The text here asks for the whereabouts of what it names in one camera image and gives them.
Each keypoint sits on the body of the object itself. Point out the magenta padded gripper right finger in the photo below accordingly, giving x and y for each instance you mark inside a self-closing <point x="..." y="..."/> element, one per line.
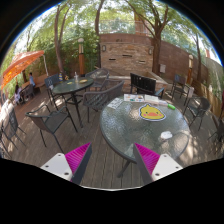
<point x="153" y="166"/>

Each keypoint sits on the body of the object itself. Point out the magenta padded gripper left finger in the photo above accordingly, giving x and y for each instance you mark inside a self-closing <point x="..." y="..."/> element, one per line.
<point x="70" y="166"/>

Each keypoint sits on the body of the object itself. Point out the yellow duck mouse pad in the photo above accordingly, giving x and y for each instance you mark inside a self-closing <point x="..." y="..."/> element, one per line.
<point x="151" y="113"/>

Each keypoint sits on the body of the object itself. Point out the round glass patio table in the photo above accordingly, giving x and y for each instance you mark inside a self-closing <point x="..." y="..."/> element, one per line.
<point x="123" y="127"/>

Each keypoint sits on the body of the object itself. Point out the dark wicker chair front left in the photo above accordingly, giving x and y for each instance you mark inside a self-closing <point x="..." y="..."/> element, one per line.
<point x="51" y="122"/>

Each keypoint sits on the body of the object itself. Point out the green marker pen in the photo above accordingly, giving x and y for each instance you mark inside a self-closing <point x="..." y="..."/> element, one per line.
<point x="171" y="107"/>

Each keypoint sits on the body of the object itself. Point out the colourful picture book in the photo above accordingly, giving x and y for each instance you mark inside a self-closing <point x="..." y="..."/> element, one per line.
<point x="133" y="98"/>

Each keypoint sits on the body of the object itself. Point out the dark wicker chair near table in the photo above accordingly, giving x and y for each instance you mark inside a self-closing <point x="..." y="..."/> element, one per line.
<point x="97" y="100"/>

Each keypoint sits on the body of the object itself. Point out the white paper sheet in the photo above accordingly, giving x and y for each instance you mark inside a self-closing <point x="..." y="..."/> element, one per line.
<point x="115" y="103"/>

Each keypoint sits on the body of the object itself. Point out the metal chair far left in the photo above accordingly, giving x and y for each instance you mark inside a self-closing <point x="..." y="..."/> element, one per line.
<point x="8" y="128"/>

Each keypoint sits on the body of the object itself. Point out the dark wicker chair right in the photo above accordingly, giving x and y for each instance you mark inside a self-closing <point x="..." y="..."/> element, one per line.
<point x="198" y="106"/>

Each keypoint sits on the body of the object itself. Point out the black slatted chair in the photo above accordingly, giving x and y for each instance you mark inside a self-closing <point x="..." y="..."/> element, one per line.
<point x="145" y="85"/>

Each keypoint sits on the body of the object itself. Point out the dark chair far right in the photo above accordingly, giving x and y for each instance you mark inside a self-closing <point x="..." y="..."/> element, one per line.
<point x="180" y="85"/>

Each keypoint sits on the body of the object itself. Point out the plastic water bottle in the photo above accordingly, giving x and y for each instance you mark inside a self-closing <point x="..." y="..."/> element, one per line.
<point x="76" y="77"/>

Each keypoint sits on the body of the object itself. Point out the dark wicker chair far centre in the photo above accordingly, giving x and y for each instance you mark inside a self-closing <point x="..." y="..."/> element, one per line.
<point x="99" y="76"/>

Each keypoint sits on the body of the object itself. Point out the seated person in blue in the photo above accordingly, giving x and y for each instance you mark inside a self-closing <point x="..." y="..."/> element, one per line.
<point x="31" y="79"/>

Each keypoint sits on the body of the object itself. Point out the orange patio umbrella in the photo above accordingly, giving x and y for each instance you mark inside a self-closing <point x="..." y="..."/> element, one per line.
<point x="19" y="63"/>

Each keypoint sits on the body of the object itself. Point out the wooden lamp post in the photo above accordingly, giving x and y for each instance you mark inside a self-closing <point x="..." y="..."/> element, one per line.
<point x="81" y="56"/>

